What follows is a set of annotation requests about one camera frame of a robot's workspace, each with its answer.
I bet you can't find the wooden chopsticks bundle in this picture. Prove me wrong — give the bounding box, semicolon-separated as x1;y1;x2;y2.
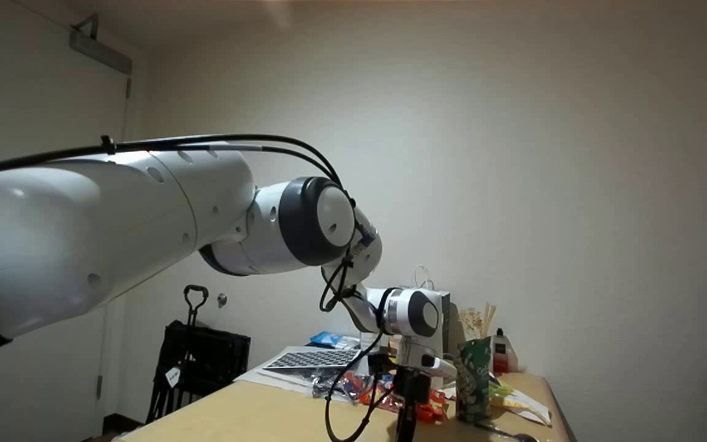
460;302;497;339

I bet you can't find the blue snack packet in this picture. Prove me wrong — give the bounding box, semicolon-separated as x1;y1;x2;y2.
309;332;345;347

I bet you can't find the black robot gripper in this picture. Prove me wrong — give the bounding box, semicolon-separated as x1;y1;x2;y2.
368;351;440;405

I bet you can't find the green glass bottle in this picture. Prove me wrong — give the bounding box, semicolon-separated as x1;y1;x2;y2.
457;336;491;425

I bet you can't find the red snack wrapper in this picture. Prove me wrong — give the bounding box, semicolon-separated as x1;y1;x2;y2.
356;387;450;425

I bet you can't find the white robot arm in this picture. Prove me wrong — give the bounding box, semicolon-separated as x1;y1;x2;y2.
0;146;457;378

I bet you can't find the yellow green packet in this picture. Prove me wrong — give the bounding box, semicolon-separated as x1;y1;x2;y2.
493;387;552;427

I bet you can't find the red sauce bottle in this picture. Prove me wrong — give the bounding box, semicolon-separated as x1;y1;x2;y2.
493;329;519;372

